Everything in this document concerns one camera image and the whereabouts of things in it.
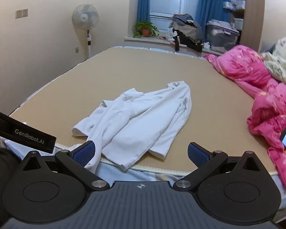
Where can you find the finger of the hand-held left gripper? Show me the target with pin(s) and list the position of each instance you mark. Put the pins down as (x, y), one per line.
(26, 134)

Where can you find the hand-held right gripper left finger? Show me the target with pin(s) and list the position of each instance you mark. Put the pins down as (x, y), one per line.
(84, 153)

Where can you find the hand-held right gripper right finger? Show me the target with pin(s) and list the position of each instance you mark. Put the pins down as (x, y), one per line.
(199, 156)

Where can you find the white long-sleeve shirt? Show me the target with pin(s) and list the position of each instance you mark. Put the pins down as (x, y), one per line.
(138, 128)

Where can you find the pile of dark clothes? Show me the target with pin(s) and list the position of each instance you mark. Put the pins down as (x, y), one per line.
(188, 28)

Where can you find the pink floral quilt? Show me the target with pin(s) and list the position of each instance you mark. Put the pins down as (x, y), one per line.
(243, 69)

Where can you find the tan bed mattress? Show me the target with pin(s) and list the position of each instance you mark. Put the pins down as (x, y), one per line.
(138, 71)

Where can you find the black bottle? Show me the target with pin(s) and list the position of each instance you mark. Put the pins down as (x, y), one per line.
(177, 44)

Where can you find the clear plastic storage bin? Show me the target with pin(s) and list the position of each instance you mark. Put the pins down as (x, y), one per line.
(220, 37)

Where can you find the white windowsill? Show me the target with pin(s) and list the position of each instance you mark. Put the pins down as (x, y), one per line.
(155, 40)

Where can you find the white green floral quilt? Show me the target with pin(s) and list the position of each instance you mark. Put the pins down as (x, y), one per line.
(283, 59)

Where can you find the white standing fan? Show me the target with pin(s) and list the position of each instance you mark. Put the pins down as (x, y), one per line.
(85, 17)

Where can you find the potted green plant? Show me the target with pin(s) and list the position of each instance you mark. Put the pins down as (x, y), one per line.
(145, 27)

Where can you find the wooden wardrobe panel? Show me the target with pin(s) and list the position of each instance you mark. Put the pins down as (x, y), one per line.
(252, 12)

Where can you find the blue curtain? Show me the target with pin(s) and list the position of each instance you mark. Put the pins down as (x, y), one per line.
(212, 2)
(143, 0)

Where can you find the cluttered shelf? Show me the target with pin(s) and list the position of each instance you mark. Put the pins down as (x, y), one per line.
(237, 2)

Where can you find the window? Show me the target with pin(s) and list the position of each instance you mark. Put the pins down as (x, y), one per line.
(171, 0)

